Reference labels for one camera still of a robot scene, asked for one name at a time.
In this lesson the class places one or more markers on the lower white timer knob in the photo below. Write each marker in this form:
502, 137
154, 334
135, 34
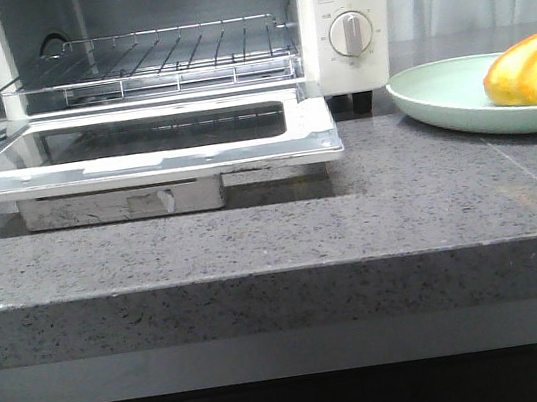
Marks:
350, 34

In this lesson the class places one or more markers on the yellow striped bread roll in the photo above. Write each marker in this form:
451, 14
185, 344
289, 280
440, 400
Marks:
512, 78

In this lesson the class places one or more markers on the white door handle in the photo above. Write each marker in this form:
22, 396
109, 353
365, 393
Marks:
55, 213

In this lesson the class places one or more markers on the metal wire oven rack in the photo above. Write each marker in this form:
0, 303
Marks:
155, 63

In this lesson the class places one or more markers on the glass oven door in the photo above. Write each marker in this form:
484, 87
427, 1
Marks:
162, 143

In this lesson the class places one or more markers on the white Toshiba toaster oven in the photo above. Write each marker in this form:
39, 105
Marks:
337, 77

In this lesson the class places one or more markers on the light green round plate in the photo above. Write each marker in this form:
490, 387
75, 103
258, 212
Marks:
450, 94

